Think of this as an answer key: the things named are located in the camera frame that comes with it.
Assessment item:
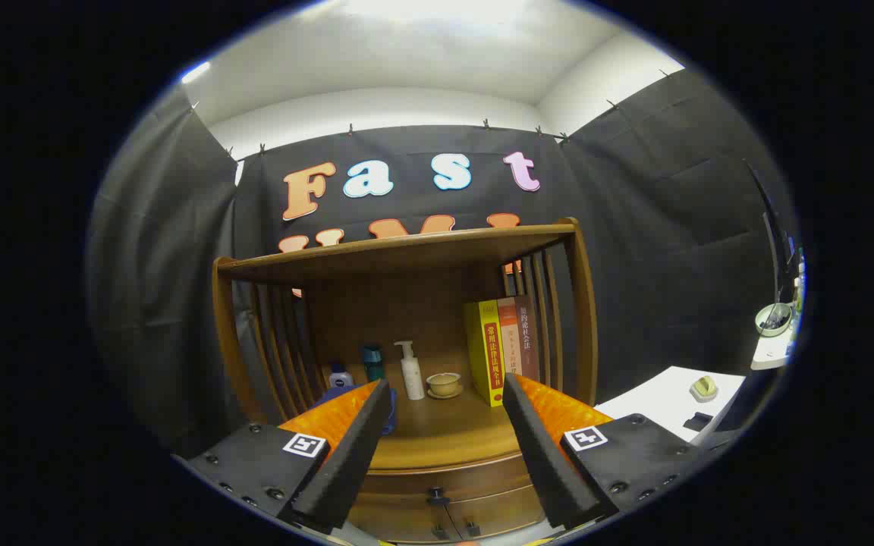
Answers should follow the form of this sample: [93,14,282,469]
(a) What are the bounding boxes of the blue towel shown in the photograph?
[314,385,400,437]

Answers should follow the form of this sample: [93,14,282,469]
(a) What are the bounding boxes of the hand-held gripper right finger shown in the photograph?
[501,373,711,530]

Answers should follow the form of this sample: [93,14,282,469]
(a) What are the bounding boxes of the white pump bottle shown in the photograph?
[395,340,426,401]

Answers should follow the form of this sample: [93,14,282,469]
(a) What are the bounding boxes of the white side cabinet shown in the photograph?
[595,366,747,444]

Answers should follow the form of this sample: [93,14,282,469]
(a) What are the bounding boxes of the beige lidded tea bowl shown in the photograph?
[426,372,464,400]

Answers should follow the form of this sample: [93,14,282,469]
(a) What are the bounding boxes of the green bowl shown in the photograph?
[754,302,793,338]

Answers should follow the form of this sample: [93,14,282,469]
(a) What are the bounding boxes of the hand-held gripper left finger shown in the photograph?
[171,379,394,535]

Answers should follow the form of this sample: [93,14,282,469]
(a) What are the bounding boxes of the yellow book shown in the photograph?
[464,300,506,408]

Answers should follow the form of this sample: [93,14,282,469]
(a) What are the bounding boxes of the wooden countertop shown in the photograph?
[316,356,544,471]

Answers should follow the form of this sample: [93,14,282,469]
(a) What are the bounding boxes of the white shelf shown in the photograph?
[750,326,798,371]

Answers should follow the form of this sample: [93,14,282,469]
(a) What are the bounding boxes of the wooden cabinet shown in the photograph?
[212,218,599,543]

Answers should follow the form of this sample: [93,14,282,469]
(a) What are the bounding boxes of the dark monitor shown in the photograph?
[744,159,798,304]

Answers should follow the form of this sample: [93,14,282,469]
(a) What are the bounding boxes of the brown book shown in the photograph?
[514,294,541,384]

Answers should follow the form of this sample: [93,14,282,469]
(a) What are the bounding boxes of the wooden drawer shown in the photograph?
[357,453,540,507]

